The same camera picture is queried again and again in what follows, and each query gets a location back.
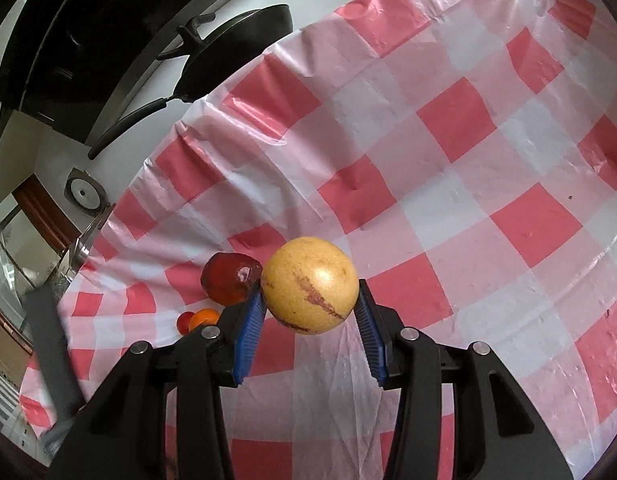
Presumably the yellow striped melon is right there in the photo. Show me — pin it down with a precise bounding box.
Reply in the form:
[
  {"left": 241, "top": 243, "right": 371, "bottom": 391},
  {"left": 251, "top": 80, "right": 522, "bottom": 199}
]
[{"left": 261, "top": 236, "right": 359, "bottom": 335}]

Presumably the small red tomato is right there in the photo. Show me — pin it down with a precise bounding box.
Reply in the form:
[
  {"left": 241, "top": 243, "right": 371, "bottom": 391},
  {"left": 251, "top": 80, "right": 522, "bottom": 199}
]
[{"left": 176, "top": 311, "right": 194, "bottom": 335}]

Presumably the small orange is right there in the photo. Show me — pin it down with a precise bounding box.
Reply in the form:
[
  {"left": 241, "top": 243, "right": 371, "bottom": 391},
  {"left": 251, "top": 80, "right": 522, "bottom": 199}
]
[{"left": 188, "top": 309, "right": 220, "bottom": 332}]

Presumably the dark red apple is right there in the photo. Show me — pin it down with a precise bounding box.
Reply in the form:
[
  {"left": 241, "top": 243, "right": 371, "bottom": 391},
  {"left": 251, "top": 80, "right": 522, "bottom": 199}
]
[{"left": 200, "top": 252, "right": 263, "bottom": 307}]

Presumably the red white checkered tablecloth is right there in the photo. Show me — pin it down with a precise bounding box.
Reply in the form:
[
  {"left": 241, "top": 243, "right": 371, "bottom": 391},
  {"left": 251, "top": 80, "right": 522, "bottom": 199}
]
[{"left": 18, "top": 0, "right": 617, "bottom": 480}]

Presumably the black frying pan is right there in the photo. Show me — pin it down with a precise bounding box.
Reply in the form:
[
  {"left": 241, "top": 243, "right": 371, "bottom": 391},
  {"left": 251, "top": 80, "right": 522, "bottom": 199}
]
[{"left": 87, "top": 3, "right": 293, "bottom": 160}]

